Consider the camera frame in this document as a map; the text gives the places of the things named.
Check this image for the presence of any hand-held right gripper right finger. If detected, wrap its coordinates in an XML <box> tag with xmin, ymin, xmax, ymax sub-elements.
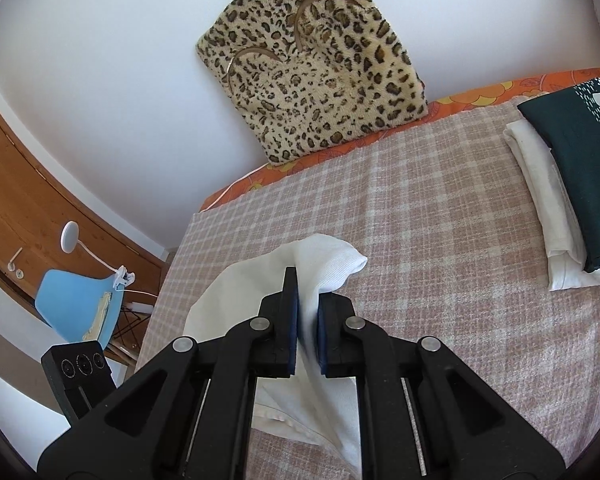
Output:
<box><xmin>316</xmin><ymin>295</ymin><xmax>566</xmax><ymax>480</ymax></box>

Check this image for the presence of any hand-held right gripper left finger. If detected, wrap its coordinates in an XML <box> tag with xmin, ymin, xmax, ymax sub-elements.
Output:
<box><xmin>36</xmin><ymin>266</ymin><xmax>298</xmax><ymax>480</ymax></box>

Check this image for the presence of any white camisole top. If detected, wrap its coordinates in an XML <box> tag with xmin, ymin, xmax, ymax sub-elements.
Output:
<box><xmin>182</xmin><ymin>233</ymin><xmax>368</xmax><ymax>480</ymax></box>

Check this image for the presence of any light blue chair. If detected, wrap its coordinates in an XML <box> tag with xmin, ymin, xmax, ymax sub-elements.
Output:
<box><xmin>35</xmin><ymin>269</ymin><xmax>153</xmax><ymax>366</ymax></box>

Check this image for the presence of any white clip lamp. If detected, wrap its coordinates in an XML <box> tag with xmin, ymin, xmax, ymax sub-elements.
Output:
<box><xmin>61</xmin><ymin>221</ymin><xmax>136</xmax><ymax>291</ymax></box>

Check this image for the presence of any pink plaid blanket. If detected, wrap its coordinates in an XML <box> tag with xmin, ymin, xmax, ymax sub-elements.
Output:
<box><xmin>135</xmin><ymin>95</ymin><xmax>600</xmax><ymax>480</ymax></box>

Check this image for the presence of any wooden door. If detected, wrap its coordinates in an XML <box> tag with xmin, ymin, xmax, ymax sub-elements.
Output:
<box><xmin>0</xmin><ymin>112</ymin><xmax>168</xmax><ymax>306</ymax></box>

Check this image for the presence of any leopard print cushion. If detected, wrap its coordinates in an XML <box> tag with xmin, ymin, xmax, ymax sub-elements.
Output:
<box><xmin>195</xmin><ymin>0</ymin><xmax>429</xmax><ymax>167</ymax></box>

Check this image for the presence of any white folded cloth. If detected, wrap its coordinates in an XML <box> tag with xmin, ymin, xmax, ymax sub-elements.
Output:
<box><xmin>502</xmin><ymin>120</ymin><xmax>600</xmax><ymax>292</ymax></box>

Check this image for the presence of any orange floral bedsheet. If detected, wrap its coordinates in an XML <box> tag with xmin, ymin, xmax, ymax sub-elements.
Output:
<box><xmin>198</xmin><ymin>66</ymin><xmax>600</xmax><ymax>213</ymax></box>

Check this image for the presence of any dark green printed cloth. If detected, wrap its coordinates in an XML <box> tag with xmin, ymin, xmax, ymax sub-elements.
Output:
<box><xmin>517</xmin><ymin>76</ymin><xmax>600</xmax><ymax>273</ymax></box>

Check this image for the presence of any white power cable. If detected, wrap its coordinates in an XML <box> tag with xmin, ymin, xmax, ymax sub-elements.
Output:
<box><xmin>112</xmin><ymin>287</ymin><xmax>156</xmax><ymax>311</ymax></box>

